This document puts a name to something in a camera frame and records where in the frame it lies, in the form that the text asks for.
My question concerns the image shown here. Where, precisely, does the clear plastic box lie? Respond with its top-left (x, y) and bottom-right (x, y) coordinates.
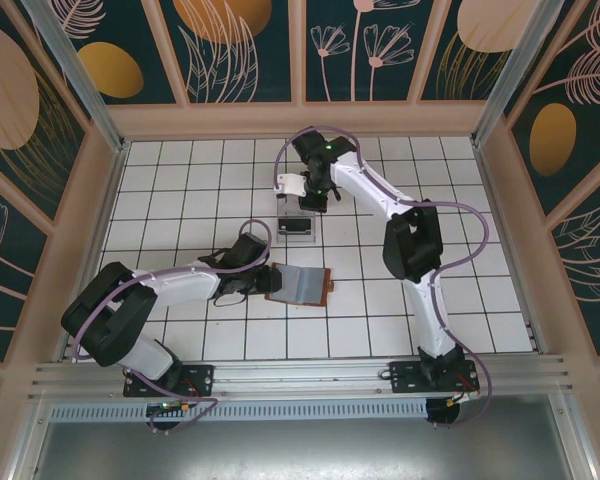
top-left (274, 193), bottom-right (320, 246)

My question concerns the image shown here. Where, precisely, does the black card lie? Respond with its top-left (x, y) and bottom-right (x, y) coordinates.
top-left (277, 216), bottom-right (312, 236)

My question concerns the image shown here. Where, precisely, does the brown leather card holder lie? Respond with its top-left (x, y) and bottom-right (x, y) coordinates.
top-left (263, 262), bottom-right (338, 309)

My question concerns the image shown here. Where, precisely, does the grey metal sheet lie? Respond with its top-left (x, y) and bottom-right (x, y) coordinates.
top-left (9, 394), bottom-right (596, 480)

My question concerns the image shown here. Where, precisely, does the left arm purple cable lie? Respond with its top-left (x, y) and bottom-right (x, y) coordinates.
top-left (69, 218), bottom-right (274, 434)

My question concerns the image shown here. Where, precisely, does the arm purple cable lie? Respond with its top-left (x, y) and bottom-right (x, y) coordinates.
top-left (69, 218), bottom-right (274, 434)
top-left (272, 123), bottom-right (494, 431)

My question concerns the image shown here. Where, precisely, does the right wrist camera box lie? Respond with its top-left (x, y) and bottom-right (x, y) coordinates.
top-left (272, 173), bottom-right (307, 198)

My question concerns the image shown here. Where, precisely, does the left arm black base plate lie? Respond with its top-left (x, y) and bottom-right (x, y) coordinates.
top-left (123, 363), bottom-right (216, 399)

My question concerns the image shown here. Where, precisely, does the aluminium front rail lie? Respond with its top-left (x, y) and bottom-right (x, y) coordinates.
top-left (27, 353), bottom-right (579, 401)

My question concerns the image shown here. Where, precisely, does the slotted grey cable tray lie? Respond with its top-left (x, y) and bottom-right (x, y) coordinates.
top-left (47, 399), bottom-right (430, 422)

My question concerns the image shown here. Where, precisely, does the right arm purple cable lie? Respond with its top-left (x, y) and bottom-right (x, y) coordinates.
top-left (272, 123), bottom-right (494, 431)

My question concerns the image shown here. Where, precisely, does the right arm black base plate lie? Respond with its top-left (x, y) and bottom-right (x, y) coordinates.
top-left (388, 359), bottom-right (481, 396)

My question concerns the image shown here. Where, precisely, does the aluminium corner post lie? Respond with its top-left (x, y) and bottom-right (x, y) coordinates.
top-left (22, 0), bottom-right (131, 154)
top-left (469, 0), bottom-right (556, 147)

